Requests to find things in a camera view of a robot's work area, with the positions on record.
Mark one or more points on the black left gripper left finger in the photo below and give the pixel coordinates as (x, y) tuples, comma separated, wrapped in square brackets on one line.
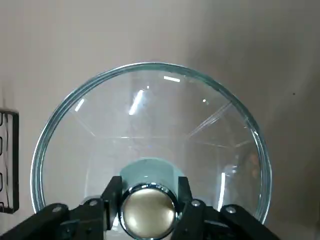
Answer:
[(87, 217)]

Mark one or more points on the glass pot lid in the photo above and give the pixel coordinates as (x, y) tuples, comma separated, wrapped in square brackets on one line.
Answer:
[(150, 112)]

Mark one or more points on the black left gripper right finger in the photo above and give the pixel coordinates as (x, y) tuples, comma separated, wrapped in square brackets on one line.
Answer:
[(197, 220)]

